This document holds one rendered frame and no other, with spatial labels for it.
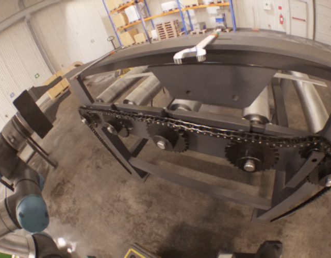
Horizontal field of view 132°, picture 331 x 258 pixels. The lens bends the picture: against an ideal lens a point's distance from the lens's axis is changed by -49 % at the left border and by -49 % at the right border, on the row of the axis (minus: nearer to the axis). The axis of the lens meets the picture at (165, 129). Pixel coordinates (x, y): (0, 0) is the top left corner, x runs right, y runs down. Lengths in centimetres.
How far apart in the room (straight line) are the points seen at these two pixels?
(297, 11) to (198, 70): 952
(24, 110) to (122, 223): 126
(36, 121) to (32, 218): 23
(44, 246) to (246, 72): 83
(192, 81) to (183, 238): 112
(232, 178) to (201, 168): 31
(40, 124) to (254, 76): 53
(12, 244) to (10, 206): 30
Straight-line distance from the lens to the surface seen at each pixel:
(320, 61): 29
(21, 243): 65
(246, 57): 34
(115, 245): 146
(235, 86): 36
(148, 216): 134
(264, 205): 97
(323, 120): 62
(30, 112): 41
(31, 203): 32
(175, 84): 42
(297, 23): 978
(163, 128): 47
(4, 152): 42
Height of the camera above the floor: 123
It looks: 42 degrees down
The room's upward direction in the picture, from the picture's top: 21 degrees counter-clockwise
